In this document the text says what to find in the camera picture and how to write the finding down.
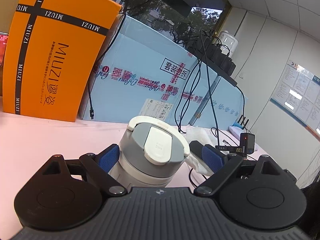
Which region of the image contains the large light blue carton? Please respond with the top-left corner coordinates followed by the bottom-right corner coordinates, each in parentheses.
top-left (79, 15), bottom-right (217, 126)

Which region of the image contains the grey white lidded container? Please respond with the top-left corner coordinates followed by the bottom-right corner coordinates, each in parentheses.
top-left (108, 116), bottom-right (190, 190)

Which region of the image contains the white cleaning cloth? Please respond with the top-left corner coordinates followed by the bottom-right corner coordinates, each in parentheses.
top-left (183, 126), bottom-right (217, 177)

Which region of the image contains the black hanging cable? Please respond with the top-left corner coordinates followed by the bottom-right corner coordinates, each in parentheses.
top-left (86, 10), bottom-right (128, 120)

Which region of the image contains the black power strip with chargers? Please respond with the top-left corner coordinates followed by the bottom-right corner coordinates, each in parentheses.
top-left (183, 30), bottom-right (238, 87)

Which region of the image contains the wall notice board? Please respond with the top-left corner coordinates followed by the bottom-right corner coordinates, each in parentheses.
top-left (270, 60), bottom-right (320, 139)

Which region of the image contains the black device on stand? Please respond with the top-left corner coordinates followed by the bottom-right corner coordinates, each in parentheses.
top-left (215, 133), bottom-right (255, 156)

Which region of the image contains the phone with red screen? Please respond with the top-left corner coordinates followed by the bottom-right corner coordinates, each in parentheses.
top-left (0, 32), bottom-right (8, 66)

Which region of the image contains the orange MIUZI box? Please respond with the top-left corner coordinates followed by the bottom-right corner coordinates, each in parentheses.
top-left (3, 0), bottom-right (121, 122)

